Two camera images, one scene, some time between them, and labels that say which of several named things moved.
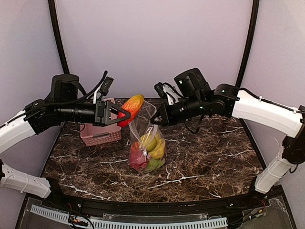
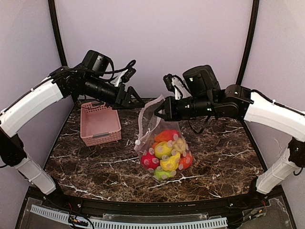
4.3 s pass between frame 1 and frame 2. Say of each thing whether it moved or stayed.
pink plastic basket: stayed
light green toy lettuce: moved
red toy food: moved
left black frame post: stayed
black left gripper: moved
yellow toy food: moved
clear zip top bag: moved
